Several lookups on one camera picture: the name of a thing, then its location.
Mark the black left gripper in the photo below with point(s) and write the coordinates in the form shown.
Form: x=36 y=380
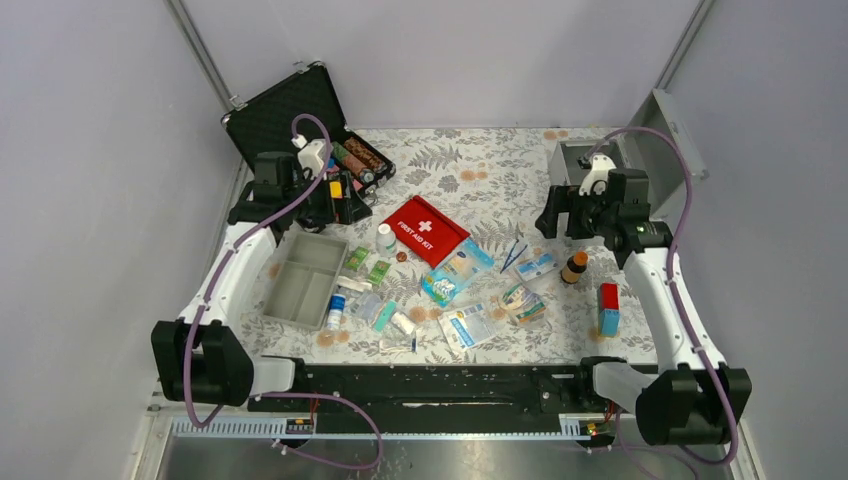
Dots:
x=327 y=214

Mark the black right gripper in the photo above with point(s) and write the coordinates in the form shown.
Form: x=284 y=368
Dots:
x=566 y=199

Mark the red first aid pouch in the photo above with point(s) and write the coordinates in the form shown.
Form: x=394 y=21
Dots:
x=426 y=231

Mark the blue cotton swab packet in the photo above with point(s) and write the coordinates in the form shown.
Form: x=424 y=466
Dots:
x=456 y=272

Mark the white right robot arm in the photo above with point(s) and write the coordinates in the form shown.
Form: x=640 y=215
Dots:
x=696 y=398

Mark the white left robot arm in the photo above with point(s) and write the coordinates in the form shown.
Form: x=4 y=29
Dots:
x=279 y=213

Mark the black poker chip case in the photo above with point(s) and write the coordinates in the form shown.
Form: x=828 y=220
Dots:
x=265 y=124

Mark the brown orange-capped bottle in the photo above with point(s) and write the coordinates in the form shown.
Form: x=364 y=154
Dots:
x=574 y=268

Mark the grey metal box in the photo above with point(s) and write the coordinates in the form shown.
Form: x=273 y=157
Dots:
x=641 y=151

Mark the red blue box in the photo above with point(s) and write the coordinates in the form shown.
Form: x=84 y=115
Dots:
x=608 y=310

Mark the grey plastic tray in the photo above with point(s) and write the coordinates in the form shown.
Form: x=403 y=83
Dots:
x=306 y=280

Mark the green sachet upper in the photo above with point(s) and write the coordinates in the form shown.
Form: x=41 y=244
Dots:
x=356 y=259

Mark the green sachet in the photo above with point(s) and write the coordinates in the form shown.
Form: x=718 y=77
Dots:
x=378 y=273
x=356 y=259

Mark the blue tweezers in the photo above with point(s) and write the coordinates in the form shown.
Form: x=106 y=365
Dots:
x=515 y=252

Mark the white pill bottle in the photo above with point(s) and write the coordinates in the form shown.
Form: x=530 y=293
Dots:
x=386 y=240

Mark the bandage roll packet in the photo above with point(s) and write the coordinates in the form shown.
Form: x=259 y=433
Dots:
x=524 y=307

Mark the green sachet lower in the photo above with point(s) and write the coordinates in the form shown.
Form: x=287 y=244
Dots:
x=378 y=273

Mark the white blue-label bottle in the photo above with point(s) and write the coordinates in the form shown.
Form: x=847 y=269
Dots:
x=335 y=311

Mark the teal strip packet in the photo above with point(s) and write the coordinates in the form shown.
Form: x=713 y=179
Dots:
x=383 y=316

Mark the floral table mat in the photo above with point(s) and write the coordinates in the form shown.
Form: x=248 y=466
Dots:
x=493 y=183

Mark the blue white gauze packet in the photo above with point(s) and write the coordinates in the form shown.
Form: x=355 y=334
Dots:
x=468 y=327

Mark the white bandage roll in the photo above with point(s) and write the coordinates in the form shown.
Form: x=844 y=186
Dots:
x=403 y=323

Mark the clear syringe packet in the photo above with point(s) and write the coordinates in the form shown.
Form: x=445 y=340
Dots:
x=398 y=345

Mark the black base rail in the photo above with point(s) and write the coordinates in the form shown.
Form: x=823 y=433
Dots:
x=439 y=399

